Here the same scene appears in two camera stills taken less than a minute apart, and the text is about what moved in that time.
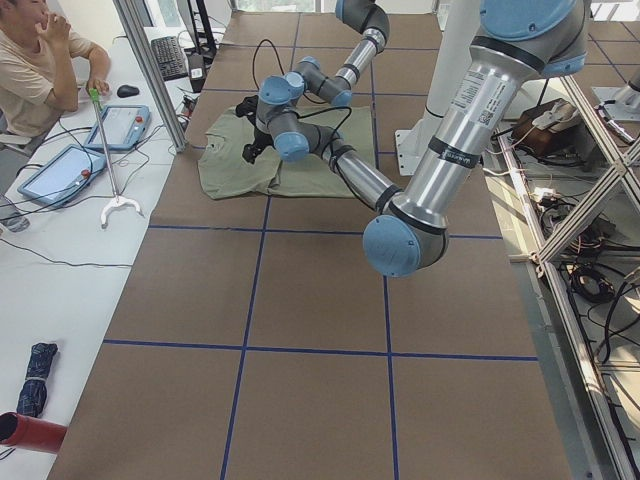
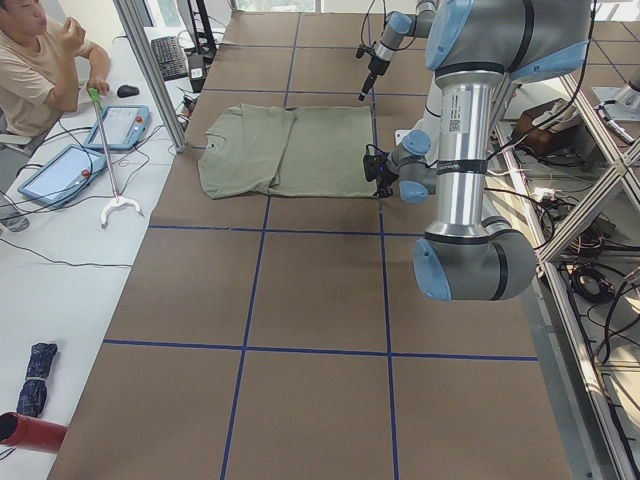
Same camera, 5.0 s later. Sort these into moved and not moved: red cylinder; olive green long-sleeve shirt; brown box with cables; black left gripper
Moved: black left gripper
Not moved: olive green long-sleeve shirt; red cylinder; brown box with cables
